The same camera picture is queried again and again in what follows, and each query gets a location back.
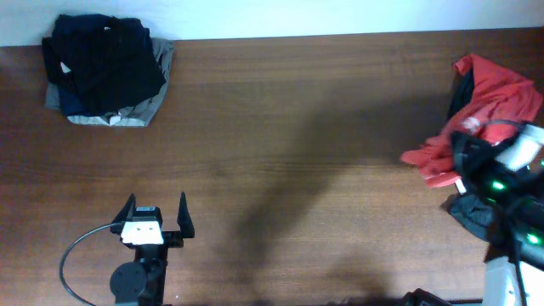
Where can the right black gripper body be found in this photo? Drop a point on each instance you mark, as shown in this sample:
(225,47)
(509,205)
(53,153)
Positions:
(486,171)

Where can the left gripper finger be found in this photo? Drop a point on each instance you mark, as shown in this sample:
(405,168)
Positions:
(184,220)
(126,211)

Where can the red printed t-shirt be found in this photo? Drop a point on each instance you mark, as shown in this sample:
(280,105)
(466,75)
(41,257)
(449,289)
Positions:
(499,94)

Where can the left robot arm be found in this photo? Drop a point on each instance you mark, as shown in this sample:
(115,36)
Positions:
(142,281)

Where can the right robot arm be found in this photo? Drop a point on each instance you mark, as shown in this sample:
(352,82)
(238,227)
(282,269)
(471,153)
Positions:
(500,201)

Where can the dark grey t-shirt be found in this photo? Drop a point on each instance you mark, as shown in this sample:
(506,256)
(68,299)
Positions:
(468,210)

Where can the grey folded garment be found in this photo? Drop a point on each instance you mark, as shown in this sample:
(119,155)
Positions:
(138,116)

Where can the navy folded garment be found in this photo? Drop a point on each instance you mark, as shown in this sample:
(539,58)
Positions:
(70,105)

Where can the black folded garment on pile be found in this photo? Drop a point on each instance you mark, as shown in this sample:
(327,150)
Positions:
(107,62)

